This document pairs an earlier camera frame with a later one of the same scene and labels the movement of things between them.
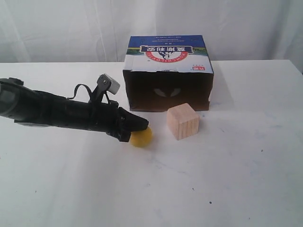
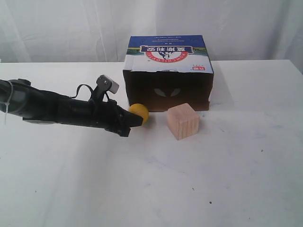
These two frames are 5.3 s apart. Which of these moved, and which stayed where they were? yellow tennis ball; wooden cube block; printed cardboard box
Moved: yellow tennis ball
Stayed: wooden cube block; printed cardboard box
